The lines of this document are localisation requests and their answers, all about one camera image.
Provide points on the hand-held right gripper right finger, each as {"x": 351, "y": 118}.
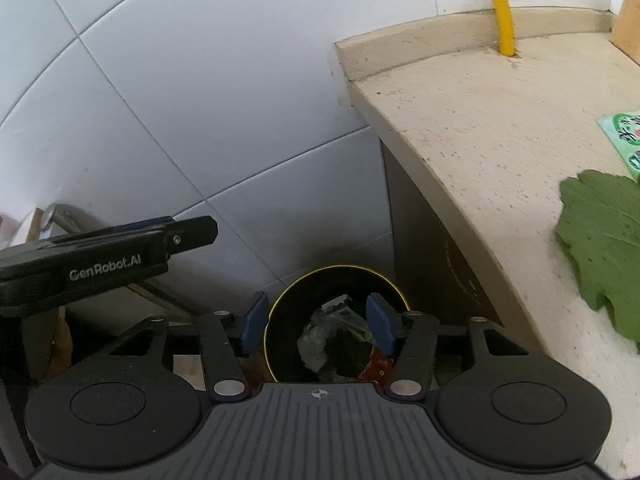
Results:
{"x": 380, "y": 325}

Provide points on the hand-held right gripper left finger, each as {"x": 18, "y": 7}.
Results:
{"x": 255, "y": 322}

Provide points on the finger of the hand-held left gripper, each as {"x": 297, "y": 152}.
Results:
{"x": 142, "y": 226}
{"x": 192, "y": 237}

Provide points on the green white carton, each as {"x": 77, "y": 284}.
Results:
{"x": 350, "y": 322}

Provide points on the black round bin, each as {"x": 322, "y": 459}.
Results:
{"x": 300, "y": 300}

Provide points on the clear plastic wrap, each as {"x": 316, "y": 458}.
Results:
{"x": 312, "y": 347}

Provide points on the large dark green leaf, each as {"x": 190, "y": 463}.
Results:
{"x": 605, "y": 240}

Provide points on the green white plastic packet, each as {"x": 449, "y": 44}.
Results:
{"x": 625, "y": 135}

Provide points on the white door panel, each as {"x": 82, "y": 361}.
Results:
{"x": 80, "y": 217}

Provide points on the brown counter cabinet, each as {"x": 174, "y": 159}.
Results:
{"x": 430, "y": 260}

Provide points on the yellow pipe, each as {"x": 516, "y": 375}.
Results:
{"x": 502, "y": 10}

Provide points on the wooden knife block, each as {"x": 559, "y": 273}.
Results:
{"x": 627, "y": 30}

